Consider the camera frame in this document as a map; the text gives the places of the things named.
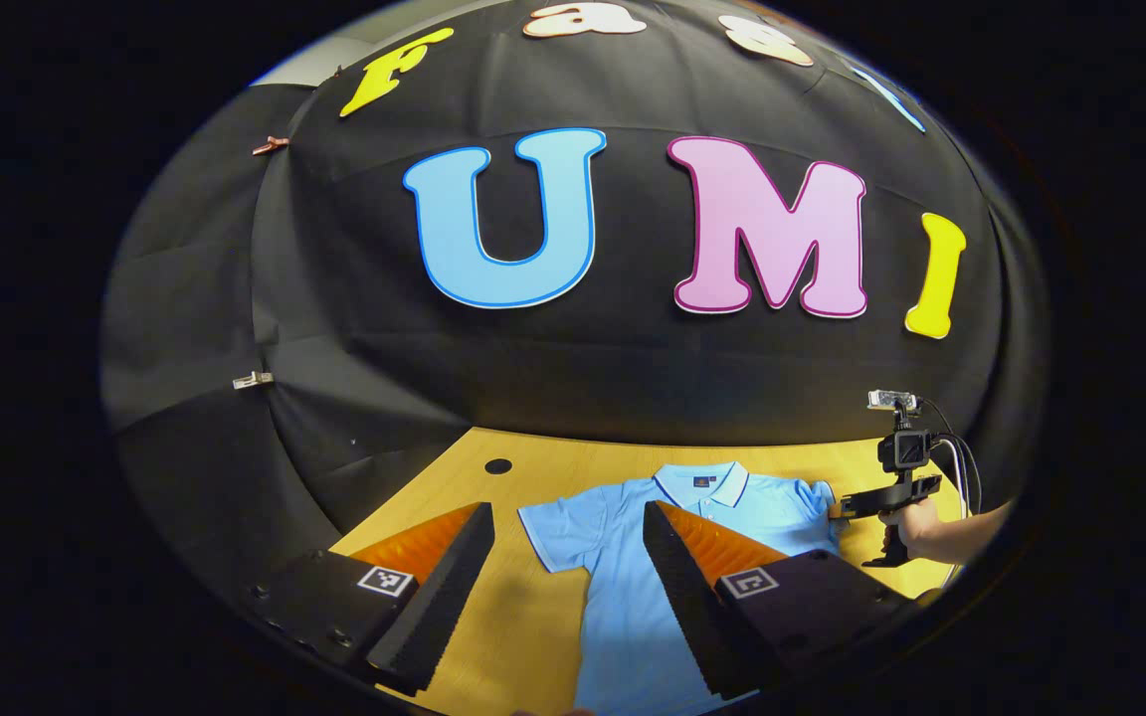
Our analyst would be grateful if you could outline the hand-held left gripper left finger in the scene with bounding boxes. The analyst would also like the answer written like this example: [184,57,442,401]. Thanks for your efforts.
[245,500,496,697]

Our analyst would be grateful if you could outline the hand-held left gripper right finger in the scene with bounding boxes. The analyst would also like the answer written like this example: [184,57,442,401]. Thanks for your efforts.
[641,500,922,702]

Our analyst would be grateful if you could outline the light blue T-shirt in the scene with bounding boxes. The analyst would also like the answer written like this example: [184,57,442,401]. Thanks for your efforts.
[516,460,848,716]

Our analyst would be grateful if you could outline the black backdrop cloth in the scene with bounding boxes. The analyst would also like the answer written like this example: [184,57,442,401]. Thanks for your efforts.
[100,0,1051,588]

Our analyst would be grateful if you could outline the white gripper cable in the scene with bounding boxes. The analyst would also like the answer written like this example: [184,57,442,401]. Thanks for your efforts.
[931,438,972,590]

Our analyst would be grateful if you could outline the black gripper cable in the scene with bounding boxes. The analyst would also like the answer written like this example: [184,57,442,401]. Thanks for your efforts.
[916,398,982,516]

